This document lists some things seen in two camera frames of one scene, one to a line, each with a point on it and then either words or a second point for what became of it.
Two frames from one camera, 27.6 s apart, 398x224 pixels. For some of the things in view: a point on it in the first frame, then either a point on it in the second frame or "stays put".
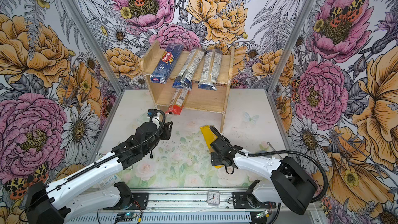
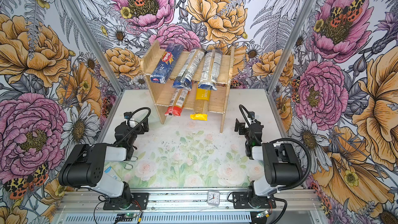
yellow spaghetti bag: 210,137 -> 200,107
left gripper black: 167,132 -> 142,130
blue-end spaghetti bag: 211,69 stays put
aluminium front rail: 202,206 stays put
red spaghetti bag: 178,101 stays put
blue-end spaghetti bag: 184,79 stays put
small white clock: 213,197 stays put
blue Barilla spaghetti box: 167,64 stays put
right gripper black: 214,159 -> 242,127
